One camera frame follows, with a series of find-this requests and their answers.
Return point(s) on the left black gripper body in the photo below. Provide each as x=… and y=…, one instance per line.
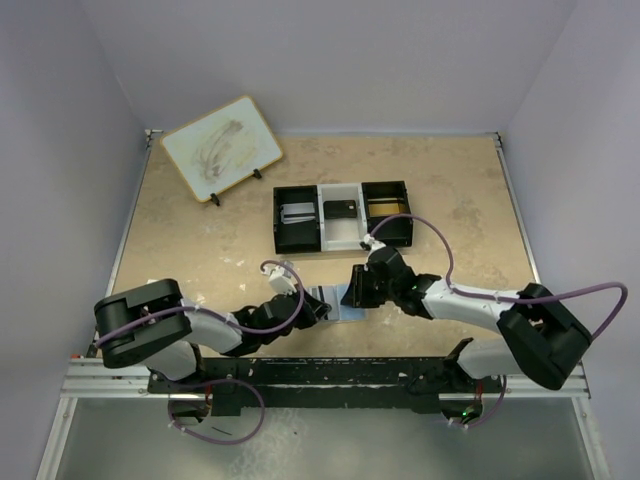
x=310, y=310

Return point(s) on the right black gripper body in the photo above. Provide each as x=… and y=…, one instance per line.
x=360, y=286

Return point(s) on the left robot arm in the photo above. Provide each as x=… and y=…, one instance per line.
x=156, y=326

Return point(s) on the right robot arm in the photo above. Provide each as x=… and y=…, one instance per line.
x=542, y=341

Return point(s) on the gold card in bin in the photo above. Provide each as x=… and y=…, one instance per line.
x=385, y=207

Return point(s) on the black card in bin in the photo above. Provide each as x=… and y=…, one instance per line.
x=340, y=209

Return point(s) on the silver cards stack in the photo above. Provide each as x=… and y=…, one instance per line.
x=292, y=213

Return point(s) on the middle white tray bin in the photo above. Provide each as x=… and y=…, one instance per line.
x=342, y=234

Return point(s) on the left black tray bin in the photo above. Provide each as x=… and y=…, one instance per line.
x=300, y=237

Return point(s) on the black tray bin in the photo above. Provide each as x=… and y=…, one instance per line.
x=397, y=233
x=300, y=237

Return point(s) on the right black tray bin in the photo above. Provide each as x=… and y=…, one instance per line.
x=397, y=233

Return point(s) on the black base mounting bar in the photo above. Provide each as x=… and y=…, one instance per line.
x=418, y=384

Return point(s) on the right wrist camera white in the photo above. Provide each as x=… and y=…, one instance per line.
x=372, y=246

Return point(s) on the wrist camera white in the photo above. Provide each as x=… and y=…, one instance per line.
x=280, y=277
x=372, y=246

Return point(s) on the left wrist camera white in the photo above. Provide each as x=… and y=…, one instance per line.
x=280, y=277

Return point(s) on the whiteboard with yellow frame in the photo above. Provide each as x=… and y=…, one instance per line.
x=222, y=148

